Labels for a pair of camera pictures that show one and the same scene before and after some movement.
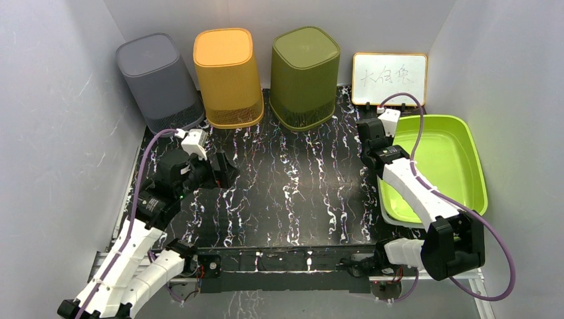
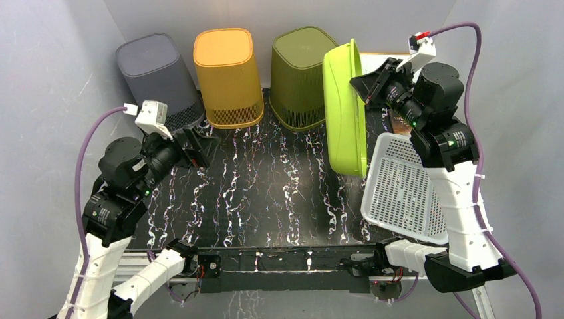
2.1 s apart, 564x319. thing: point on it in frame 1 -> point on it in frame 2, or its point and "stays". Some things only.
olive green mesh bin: x=305 y=65 stays
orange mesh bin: x=225 y=68 stays
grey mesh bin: x=153 y=73 stays
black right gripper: x=390 y=139 -> x=371 y=86
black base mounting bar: x=286 y=270 stays
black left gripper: x=223 y=178 -> x=202 y=153
